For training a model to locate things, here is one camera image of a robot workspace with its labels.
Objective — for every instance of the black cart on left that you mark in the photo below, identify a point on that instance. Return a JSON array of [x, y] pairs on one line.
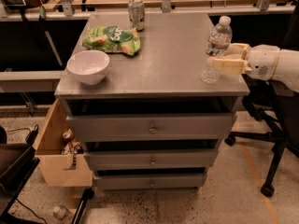
[[17, 162]]

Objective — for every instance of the green chip bag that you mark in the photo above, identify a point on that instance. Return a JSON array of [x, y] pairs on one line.
[[112, 39]]

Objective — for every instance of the white ceramic bowl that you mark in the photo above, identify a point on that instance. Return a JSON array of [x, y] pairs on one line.
[[88, 66]]

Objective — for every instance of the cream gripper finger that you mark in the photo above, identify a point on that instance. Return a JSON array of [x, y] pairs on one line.
[[238, 50], [232, 66]]

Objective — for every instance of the clear plastic water bottle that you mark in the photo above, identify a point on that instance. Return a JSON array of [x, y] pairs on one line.
[[219, 39]]

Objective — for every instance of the red can in box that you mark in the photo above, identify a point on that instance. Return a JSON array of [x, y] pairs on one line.
[[67, 137]]

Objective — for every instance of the black office chair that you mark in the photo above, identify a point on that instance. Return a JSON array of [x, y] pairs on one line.
[[278, 106]]

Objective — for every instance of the plastic bottle on floor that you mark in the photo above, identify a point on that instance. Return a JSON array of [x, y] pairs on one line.
[[60, 212]]

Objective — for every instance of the light wooden box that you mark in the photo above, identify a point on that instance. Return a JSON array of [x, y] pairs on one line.
[[58, 169]]

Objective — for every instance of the grey drawer cabinet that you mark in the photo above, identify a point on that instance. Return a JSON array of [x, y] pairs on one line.
[[152, 122]]

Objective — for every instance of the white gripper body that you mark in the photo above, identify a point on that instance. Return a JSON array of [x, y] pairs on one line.
[[262, 62]]

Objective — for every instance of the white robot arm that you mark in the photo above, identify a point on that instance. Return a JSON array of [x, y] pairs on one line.
[[286, 70]]

